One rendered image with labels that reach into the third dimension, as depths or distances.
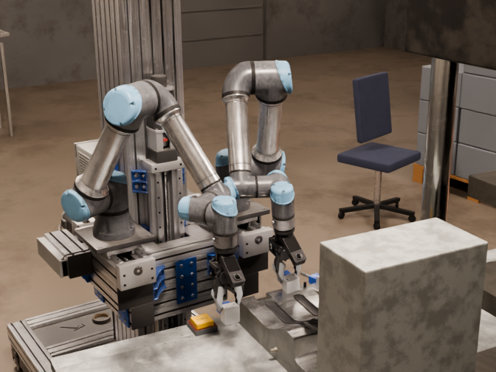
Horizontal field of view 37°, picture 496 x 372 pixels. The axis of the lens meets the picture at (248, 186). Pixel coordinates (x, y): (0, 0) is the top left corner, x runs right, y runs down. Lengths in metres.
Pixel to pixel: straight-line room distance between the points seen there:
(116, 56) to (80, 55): 8.75
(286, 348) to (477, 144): 4.12
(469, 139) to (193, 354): 4.19
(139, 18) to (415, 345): 1.68
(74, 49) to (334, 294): 10.17
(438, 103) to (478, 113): 4.43
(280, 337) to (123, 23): 1.23
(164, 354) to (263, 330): 0.32
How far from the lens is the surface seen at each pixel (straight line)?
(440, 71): 1.71
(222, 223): 2.24
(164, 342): 2.51
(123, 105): 2.30
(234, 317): 2.37
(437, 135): 1.73
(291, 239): 2.48
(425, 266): 1.49
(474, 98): 6.15
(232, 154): 2.51
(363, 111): 5.64
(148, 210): 2.89
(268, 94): 2.62
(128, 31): 2.78
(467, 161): 6.28
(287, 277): 2.58
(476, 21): 1.55
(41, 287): 4.84
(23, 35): 11.24
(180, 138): 2.40
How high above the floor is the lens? 2.06
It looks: 19 degrees down
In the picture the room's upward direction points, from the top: straight up
